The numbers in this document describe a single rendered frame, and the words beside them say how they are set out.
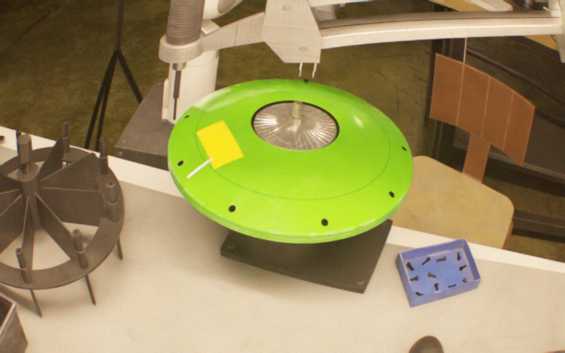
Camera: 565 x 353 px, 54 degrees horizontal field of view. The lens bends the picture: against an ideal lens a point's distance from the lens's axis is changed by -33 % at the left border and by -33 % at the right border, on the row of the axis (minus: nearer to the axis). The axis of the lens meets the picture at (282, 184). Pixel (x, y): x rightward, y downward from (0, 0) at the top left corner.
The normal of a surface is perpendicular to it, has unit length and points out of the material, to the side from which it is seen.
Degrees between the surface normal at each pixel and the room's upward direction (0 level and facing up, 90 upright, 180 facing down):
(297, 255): 90
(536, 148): 0
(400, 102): 0
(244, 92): 14
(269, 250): 90
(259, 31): 90
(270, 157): 8
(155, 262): 0
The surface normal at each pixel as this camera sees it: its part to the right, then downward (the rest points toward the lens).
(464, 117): -0.39, 0.56
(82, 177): 0.64, 0.48
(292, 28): -0.02, 0.63
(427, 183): 0.08, -0.77
